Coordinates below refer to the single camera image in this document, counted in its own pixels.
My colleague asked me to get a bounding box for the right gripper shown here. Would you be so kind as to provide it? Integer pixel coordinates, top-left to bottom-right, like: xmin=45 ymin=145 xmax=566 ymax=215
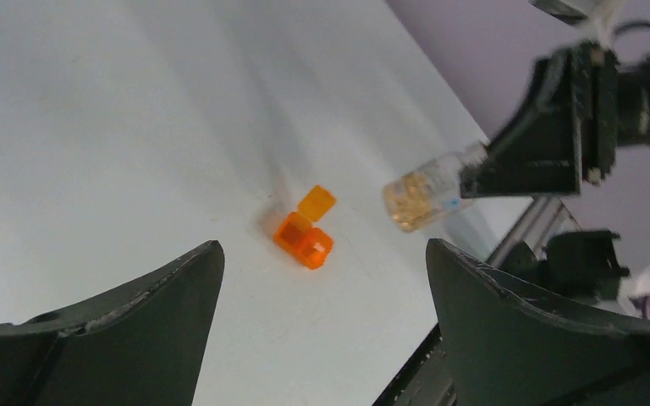
xmin=459 ymin=41 xmax=618 ymax=198

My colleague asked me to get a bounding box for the clear pill bottle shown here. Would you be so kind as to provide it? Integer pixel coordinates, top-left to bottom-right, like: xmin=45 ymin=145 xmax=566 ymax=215
xmin=383 ymin=141 xmax=487 ymax=233

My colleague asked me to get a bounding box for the orange pill organizer box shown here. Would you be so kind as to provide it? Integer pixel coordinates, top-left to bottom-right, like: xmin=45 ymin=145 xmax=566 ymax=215
xmin=273 ymin=184 xmax=337 ymax=270

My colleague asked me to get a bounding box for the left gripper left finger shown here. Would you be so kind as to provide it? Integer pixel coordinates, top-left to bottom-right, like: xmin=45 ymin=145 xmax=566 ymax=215
xmin=0 ymin=241 xmax=225 ymax=405

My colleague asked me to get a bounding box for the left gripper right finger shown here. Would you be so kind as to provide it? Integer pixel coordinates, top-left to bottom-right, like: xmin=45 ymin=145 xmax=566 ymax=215
xmin=426 ymin=239 xmax=650 ymax=405

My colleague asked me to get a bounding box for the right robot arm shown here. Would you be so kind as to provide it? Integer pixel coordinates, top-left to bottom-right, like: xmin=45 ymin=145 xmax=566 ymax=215
xmin=459 ymin=41 xmax=650 ymax=319

